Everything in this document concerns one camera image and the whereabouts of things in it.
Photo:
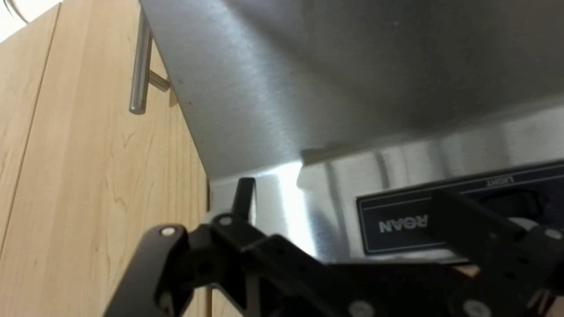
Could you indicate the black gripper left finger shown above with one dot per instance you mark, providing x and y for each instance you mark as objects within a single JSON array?
[{"x": 158, "y": 264}]

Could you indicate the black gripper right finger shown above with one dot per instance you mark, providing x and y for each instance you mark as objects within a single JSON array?
[{"x": 504, "y": 257}]

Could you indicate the wooden cabinet beside hood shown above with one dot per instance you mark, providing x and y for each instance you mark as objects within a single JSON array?
[{"x": 88, "y": 194}]

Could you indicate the black hood control panel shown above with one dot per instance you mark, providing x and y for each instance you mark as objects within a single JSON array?
[{"x": 398, "y": 225}]

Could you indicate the stainless steel range hood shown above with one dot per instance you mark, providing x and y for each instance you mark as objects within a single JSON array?
[{"x": 352, "y": 76}]

